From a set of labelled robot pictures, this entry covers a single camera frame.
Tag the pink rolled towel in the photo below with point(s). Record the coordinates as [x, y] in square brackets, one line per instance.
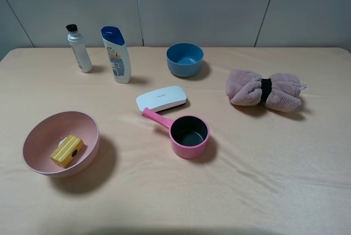
[279, 92]

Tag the blue bowl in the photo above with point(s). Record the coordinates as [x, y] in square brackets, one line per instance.
[184, 59]

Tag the white rectangular case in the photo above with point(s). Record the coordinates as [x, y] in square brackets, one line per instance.
[161, 99]

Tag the white blue shampoo bottle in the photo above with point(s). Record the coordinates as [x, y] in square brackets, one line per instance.
[118, 54]

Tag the peach tablecloth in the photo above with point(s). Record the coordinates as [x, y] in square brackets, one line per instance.
[262, 173]

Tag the pink saucepan black inside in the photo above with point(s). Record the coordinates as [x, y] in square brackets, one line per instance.
[189, 134]

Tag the large pink bowl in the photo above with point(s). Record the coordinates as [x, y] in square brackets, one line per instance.
[46, 136]

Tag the white bottle with brush cap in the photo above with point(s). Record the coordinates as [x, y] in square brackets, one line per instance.
[76, 42]

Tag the yellow toy cake slice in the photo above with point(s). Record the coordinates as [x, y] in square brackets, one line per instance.
[67, 149]

